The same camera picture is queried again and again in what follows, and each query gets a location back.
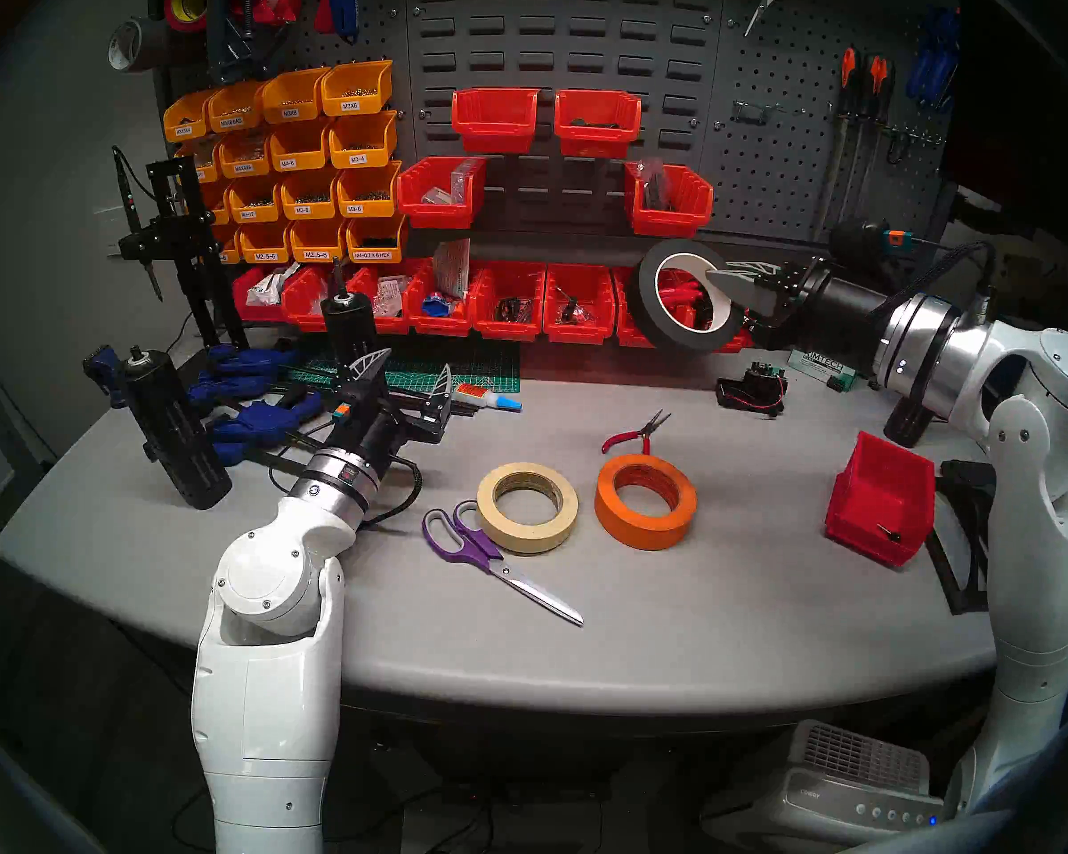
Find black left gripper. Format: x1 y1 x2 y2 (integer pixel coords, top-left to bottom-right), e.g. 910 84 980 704
331 349 454 469

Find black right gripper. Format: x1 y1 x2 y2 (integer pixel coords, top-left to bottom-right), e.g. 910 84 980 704
706 258 891 377

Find black tape roll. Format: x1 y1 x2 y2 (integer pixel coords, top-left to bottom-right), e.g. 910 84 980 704
635 238 748 353

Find purple handled scissors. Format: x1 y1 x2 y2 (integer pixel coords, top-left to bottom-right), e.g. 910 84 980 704
422 500 586 628

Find orange tape roll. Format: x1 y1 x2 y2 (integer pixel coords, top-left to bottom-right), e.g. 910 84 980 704
595 454 698 551

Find grey perforated pegboard panel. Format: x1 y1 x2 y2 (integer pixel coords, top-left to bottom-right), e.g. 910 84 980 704
703 0 958 262
151 0 410 266

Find beige masking tape roll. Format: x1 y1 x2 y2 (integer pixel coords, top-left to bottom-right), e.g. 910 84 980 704
476 463 579 555

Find black cylinder with long bit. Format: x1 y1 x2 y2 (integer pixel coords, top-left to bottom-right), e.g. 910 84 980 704
320 258 379 364

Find white glue bottle blue cap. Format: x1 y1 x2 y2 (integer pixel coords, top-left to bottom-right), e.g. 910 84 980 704
452 383 524 413

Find green cutting mat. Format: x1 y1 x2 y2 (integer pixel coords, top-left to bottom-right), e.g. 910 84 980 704
280 341 522 395

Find Kimtech tissue box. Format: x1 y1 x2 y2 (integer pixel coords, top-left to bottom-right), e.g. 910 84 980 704
788 347 860 392

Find user manual in bag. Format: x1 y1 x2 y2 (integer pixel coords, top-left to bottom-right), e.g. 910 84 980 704
432 238 473 300

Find clear bag with black parts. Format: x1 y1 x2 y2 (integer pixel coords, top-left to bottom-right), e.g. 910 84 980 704
636 158 677 213

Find yellow bin labelled HEX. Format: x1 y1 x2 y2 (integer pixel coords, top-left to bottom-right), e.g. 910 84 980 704
345 213 409 264

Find blue bar clamp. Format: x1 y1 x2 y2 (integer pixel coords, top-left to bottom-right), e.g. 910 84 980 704
205 390 326 466
187 343 308 404

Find yellow bin labelled M2.5-5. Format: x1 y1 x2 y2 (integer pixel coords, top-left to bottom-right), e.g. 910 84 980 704
287 218 350 264

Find white crumpled plastic bag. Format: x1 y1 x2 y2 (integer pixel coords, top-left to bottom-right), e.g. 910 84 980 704
247 265 302 308

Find yellow bin labelled M3-6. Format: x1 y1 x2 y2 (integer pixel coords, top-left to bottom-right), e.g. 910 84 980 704
336 160 404 219

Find yellow bin labelled M2.5-6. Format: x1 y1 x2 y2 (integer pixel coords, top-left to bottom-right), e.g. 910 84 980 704
238 222 293 264

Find clear plastic parts bag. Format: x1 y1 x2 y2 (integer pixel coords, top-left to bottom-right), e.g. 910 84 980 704
423 160 481 205

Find yellow bin labelled M3-8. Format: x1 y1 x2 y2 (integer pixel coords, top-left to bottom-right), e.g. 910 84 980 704
279 169 342 222

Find black ribbed cylinder tool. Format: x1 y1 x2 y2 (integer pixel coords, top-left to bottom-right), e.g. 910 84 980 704
117 345 234 511
883 390 935 448

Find yellow bin labelled M3-12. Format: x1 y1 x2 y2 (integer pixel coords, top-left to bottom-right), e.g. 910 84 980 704
227 176 283 224

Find yellow bin labelled M3-4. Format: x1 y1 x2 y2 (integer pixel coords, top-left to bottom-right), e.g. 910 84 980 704
328 109 400 170

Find yellow bin labelled M4-6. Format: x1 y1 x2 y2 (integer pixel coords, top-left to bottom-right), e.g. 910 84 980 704
269 118 335 173

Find yellow bin labelled M4X4X6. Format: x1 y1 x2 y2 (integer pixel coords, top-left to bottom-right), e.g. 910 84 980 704
218 130 274 179

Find yellow bin labelled M3X6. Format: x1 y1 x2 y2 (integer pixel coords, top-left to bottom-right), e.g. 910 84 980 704
320 59 394 117

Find yellow bin labelled M4X6X5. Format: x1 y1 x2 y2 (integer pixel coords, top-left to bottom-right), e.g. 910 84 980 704
178 136 225 181

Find yellow bin labelled M3X8 BAD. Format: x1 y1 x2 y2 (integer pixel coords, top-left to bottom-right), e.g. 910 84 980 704
206 80 266 134

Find grey Coway air purifier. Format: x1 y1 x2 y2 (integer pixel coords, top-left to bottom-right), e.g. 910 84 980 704
701 719 949 849

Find black battery holder with wires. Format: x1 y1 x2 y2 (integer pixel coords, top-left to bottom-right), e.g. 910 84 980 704
716 363 789 417

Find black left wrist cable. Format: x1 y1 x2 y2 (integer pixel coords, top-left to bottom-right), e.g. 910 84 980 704
356 452 425 531

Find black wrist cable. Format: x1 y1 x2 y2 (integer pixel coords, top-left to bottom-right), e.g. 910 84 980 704
356 452 425 531
903 234 998 315

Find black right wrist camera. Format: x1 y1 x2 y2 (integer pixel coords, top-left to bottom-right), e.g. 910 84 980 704
832 221 913 270

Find red handled needle pliers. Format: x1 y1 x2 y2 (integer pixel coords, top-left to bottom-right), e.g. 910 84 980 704
601 409 673 457

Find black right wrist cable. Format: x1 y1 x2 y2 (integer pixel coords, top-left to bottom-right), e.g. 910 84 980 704
903 234 998 315

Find orange black handled file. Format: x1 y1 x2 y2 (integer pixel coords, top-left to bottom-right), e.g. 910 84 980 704
814 47 858 239
841 54 889 239

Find black metal stand frame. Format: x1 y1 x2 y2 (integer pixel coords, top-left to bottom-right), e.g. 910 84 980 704
120 156 250 350

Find grey louvred wall panel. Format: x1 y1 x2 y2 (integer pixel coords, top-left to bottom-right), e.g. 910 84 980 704
405 0 722 239

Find blue handled tool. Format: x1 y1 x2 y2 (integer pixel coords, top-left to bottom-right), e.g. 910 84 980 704
906 7 962 110

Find dark blue tool handle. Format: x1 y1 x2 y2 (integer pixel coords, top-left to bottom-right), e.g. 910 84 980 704
82 345 130 408

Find grey duct tape roll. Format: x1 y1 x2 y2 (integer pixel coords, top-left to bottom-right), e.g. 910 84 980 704
107 18 179 73

